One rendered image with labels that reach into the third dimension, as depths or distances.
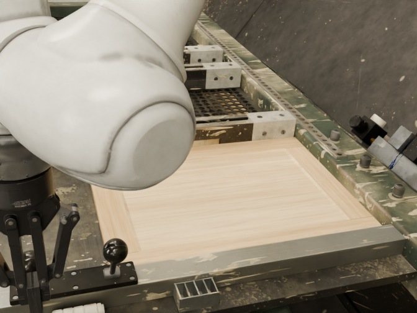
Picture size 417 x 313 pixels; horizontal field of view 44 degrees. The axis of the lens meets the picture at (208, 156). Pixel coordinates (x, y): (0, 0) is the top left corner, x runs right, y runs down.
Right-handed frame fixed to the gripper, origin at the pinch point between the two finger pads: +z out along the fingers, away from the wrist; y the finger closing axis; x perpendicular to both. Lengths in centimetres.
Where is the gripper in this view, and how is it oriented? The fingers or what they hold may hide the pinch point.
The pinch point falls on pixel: (35, 300)
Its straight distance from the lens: 72.6
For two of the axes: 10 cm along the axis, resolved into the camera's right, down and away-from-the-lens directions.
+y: 9.5, -1.0, 3.0
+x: -3.1, -4.8, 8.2
